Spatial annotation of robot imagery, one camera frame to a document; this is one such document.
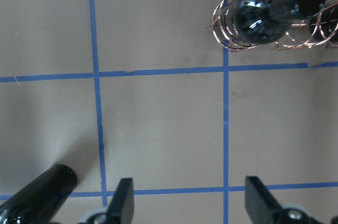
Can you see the dark wine bottle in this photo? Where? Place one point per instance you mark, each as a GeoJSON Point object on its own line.
{"type": "Point", "coordinates": [257, 22]}
{"type": "Point", "coordinates": [324, 25]}
{"type": "Point", "coordinates": [41, 199]}

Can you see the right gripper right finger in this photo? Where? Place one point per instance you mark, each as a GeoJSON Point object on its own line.
{"type": "Point", "coordinates": [260, 205]}

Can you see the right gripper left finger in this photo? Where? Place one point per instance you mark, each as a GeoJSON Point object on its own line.
{"type": "Point", "coordinates": [121, 207]}

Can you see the brown paper table mat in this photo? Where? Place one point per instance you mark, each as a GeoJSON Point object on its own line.
{"type": "Point", "coordinates": [140, 88]}

